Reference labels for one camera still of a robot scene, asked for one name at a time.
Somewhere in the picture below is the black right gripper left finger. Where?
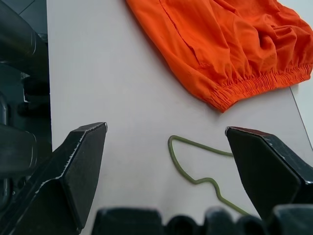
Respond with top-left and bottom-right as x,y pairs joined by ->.
0,121 -> 109,235

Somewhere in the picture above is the orange shirt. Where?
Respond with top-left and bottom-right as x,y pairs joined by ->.
125,0 -> 313,114

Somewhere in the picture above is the dark rounded shape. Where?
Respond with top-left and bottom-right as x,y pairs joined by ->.
0,0 -> 53,221

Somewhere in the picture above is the green wire hanger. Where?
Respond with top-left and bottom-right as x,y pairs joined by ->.
167,135 -> 248,216

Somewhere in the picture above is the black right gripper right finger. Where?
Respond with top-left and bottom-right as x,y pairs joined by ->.
224,126 -> 313,219

